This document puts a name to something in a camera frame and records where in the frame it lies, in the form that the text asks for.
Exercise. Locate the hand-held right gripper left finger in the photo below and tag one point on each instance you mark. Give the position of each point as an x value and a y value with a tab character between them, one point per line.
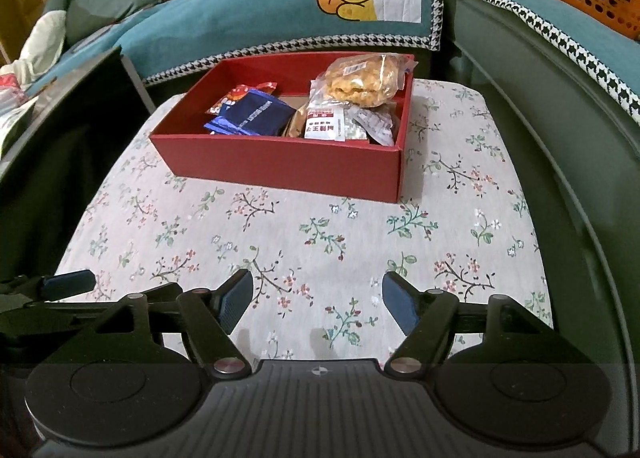
235	300

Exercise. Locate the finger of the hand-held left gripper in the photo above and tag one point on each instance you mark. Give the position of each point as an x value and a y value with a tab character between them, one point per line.
75	308
67	282

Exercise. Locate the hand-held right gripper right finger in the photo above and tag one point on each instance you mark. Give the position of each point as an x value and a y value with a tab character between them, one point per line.
400	303

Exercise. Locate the red cardboard box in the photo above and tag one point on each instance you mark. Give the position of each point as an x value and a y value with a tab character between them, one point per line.
280	167

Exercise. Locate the white printed foil packet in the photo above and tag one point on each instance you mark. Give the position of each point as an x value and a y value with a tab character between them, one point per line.
370	125

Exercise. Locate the brown snack packet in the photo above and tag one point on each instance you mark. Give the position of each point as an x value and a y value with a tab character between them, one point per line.
296	125

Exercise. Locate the dark blue snack packet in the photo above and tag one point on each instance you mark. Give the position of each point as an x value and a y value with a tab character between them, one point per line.
255	112

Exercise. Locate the white packet with red label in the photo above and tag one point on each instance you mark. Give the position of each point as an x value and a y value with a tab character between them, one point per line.
325	125

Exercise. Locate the red snack packet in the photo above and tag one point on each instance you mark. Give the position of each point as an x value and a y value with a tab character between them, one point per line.
240	90

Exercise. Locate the clear packet of yellow crisps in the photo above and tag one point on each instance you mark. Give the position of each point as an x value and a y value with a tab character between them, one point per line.
360	80

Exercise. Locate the white and green pillow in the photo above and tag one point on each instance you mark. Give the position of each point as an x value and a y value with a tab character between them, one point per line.
45	42

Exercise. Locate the green sofa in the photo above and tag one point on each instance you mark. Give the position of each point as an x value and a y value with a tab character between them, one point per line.
525	87

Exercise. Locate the teal lion print sofa cover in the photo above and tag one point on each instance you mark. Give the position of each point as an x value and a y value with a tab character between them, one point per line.
225	22

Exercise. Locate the teal houndstooth trim sofa cover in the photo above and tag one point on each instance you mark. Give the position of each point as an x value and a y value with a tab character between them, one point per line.
525	22

